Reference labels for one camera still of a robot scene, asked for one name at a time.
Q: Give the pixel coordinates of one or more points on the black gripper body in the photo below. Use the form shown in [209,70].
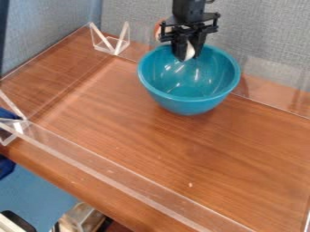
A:
[207,23]

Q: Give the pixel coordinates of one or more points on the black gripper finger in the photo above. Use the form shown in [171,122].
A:
[199,39]
[179,47]

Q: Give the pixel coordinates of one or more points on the white brown-capped toy mushroom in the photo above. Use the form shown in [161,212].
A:
[165,33]

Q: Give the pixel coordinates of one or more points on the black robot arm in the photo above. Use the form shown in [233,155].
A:
[189,9]

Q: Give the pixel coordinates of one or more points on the blue bowl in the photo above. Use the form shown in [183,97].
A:
[190,87]

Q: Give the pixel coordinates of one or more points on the clear acrylic back barrier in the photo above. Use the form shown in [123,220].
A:
[254,88]

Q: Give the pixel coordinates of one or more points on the clear acrylic barrier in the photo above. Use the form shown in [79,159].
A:
[254,88]
[106,182]

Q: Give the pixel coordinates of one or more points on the clear acrylic front barrier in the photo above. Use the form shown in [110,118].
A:
[106,182]

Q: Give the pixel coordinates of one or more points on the black white object bottom-left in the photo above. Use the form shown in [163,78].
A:
[12,223]

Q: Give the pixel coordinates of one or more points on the metal frame under table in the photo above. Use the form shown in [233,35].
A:
[81,219]

